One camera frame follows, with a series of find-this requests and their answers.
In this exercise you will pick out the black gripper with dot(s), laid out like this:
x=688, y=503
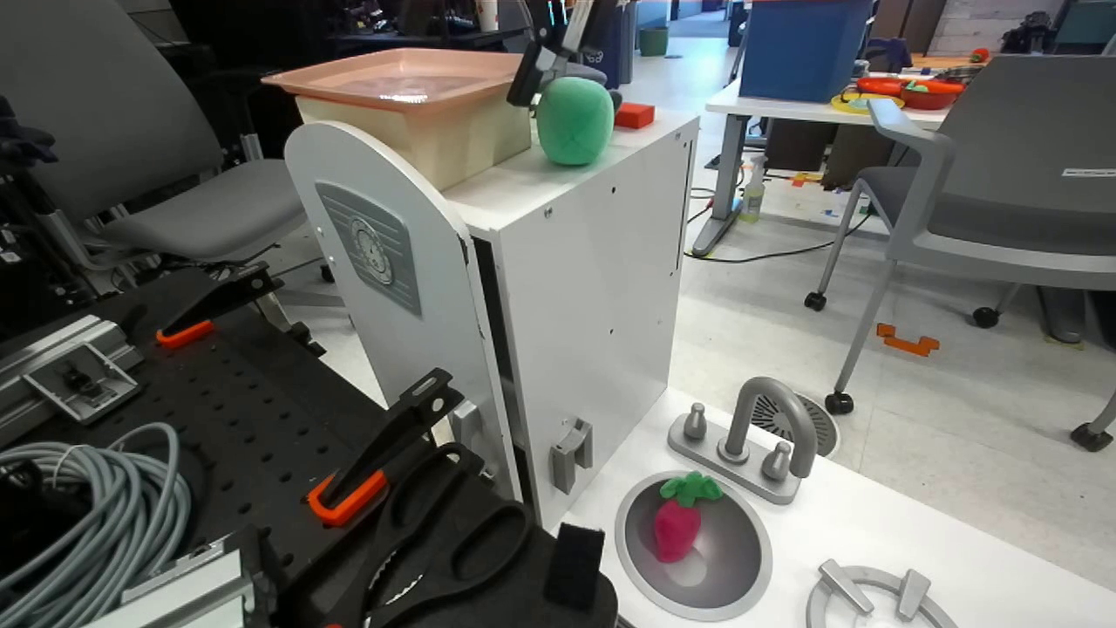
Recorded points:
x=577, y=23

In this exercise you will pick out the peach plastic tray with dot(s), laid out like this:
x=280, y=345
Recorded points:
x=407, y=74

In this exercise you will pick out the green ball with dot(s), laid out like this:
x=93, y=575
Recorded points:
x=577, y=123

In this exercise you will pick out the red toy block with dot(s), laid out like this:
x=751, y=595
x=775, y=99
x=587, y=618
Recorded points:
x=635, y=117

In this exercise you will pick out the white toy kitchen unit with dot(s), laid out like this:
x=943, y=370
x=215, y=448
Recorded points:
x=594, y=291

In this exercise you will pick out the clear spray bottle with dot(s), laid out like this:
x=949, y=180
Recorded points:
x=755, y=195

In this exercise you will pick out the white desk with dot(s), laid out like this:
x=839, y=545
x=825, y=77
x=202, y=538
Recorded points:
x=791, y=110

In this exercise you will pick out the red orange toys pile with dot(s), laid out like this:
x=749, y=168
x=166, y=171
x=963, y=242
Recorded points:
x=913, y=88

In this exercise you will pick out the grey toy faucet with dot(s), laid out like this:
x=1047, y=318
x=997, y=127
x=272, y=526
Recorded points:
x=755, y=478

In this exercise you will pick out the grey padded office chair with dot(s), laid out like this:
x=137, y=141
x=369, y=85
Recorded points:
x=107, y=105

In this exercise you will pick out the grey wheeled office chair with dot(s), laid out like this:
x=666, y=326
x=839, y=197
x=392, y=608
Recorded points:
x=1023, y=141

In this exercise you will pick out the pink toy strawberry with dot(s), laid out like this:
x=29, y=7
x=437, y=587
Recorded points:
x=675, y=528

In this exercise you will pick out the black rectangular block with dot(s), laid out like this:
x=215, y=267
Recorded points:
x=574, y=568

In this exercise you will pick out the silver toy sink basin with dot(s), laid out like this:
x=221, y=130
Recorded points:
x=727, y=572

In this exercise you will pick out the black plastic spring clamp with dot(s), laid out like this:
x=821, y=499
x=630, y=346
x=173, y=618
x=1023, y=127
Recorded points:
x=327, y=580

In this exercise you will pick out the grey toy stove burner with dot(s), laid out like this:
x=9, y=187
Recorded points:
x=843, y=580

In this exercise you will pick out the metal bracket plate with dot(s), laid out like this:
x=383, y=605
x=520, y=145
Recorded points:
x=108, y=390

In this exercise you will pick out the aluminium extrusion rail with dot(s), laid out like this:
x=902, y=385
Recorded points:
x=48, y=349
x=177, y=595

